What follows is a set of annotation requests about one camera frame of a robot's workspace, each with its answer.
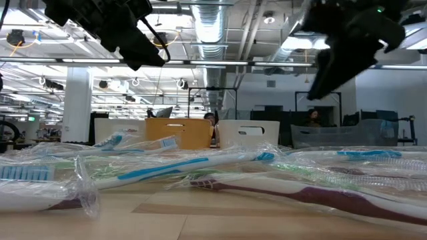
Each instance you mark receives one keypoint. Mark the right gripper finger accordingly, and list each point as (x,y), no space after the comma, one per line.
(343,63)

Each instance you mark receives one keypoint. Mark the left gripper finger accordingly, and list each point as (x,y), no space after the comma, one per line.
(136,46)

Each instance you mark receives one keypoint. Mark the grey translucent plastic bin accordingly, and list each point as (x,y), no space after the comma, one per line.
(333,136)

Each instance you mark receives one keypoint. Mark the person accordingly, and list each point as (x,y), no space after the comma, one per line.
(210,118)
(313,116)

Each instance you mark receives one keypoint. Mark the grey tilted monitor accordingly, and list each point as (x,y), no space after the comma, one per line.
(165,112)

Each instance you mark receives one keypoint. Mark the LED light bar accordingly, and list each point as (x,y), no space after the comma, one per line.
(217,62)

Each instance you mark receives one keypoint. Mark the white square pillar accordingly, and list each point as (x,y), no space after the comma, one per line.
(76,106)

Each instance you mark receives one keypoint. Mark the white plastic bin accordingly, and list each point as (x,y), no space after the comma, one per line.
(103,133)
(230,136)

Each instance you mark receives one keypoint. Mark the black office partition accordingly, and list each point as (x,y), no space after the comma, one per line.
(267,116)

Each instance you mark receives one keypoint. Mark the orange plastic bin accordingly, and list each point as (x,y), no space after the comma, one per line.
(197,136)

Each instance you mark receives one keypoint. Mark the green exit sign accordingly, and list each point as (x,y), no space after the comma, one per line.
(31,118)

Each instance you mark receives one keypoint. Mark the black rig frame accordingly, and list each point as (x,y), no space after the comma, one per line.
(337,96)

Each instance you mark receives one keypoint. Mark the silver ventilation duct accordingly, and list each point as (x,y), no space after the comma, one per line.
(208,33)

